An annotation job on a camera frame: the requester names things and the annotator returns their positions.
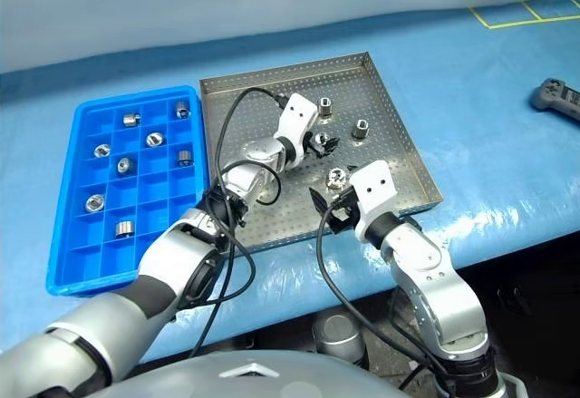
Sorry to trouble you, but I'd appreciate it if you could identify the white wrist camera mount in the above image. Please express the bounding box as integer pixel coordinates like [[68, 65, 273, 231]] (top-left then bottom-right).
[[347, 160, 400, 243], [274, 92, 320, 168]]

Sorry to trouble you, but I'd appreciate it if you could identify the perforated steel tray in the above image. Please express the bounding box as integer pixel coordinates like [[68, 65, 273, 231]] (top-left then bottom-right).
[[198, 52, 445, 254]]

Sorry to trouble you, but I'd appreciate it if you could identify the silver robot torso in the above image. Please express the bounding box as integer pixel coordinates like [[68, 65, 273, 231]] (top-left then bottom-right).
[[97, 350, 409, 398]]

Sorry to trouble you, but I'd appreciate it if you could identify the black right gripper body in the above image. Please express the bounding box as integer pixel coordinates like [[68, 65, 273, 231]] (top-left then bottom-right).
[[325, 193, 363, 236]]

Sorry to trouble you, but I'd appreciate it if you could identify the grey handheld remote controller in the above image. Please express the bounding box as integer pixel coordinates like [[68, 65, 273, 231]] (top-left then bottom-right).
[[531, 77, 580, 122]]

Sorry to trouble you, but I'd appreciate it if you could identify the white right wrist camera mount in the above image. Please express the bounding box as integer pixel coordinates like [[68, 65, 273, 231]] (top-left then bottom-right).
[[347, 160, 400, 243]]

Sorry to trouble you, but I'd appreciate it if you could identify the blue plastic compartment tray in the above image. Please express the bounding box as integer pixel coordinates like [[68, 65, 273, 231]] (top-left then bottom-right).
[[44, 84, 212, 298]]

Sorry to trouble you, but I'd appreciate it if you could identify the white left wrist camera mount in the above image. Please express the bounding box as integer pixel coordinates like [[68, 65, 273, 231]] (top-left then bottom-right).
[[274, 92, 320, 168]]

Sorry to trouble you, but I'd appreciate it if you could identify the grey metal cylinder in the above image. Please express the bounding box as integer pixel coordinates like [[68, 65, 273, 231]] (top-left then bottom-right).
[[311, 314, 366, 363]]

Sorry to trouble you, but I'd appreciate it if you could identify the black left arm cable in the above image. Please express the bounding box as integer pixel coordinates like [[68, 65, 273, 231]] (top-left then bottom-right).
[[188, 87, 291, 358]]

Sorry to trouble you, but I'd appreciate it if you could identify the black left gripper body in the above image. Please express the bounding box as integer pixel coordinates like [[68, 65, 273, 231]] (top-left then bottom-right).
[[300, 130, 321, 160]]

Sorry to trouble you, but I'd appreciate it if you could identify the metal nut right tray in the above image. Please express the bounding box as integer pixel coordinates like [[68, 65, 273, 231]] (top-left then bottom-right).
[[351, 118, 372, 141]]

